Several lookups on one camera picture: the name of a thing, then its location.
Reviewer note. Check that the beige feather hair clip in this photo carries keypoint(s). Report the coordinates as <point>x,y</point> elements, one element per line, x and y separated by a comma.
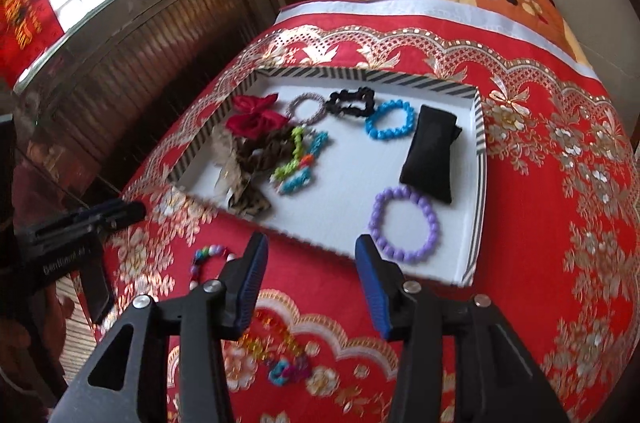
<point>227,168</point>

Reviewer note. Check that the wooden door with window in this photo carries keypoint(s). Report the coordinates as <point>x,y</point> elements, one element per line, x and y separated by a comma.
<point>150,28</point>

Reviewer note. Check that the red velvet bow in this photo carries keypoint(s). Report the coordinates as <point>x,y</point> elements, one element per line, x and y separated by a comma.
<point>255,118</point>

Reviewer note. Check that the red paper poster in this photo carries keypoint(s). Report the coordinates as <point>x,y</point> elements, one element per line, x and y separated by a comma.
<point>25,18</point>

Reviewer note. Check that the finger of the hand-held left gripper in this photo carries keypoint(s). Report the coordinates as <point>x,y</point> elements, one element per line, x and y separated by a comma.
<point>120,210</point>
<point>97,293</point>

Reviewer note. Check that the striped cardboard box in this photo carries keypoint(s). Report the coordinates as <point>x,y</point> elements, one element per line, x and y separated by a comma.
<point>345,203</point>

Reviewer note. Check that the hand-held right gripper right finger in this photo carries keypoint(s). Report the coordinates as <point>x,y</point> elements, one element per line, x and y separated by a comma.
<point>372,283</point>

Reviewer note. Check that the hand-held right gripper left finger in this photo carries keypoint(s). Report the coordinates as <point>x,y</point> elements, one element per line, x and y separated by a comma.
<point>252,275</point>

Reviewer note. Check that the leopard print scrunchie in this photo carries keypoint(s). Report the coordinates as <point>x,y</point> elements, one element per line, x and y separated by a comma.
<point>257,153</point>

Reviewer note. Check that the black fabric pouch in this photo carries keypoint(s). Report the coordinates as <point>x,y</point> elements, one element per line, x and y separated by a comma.
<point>430,153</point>

